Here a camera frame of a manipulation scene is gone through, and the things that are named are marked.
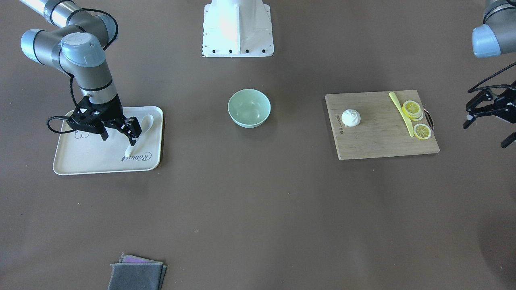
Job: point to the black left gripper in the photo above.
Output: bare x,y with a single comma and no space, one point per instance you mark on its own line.
504,103

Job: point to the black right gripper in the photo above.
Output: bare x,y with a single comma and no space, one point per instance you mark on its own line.
113,109

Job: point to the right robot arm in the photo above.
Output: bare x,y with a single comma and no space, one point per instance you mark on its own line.
77,48

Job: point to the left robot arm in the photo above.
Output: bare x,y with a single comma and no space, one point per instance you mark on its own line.
496,36

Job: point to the light green bowl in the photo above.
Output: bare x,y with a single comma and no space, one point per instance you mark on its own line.
249,108

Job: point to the white steamed bun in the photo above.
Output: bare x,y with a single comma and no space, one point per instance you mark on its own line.
350,118

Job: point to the cream rabbit tray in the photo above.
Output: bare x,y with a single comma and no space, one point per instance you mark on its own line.
86,153

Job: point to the stacked lemon slices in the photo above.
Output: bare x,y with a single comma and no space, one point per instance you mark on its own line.
412,110

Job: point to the yellow plastic knife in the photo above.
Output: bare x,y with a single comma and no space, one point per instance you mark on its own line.
405,118

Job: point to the bamboo cutting board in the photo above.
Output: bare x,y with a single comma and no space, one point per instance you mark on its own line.
381,131

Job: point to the grey folded cloth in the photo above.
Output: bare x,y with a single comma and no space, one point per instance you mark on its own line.
137,273

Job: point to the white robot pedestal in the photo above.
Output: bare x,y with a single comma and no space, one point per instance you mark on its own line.
237,28

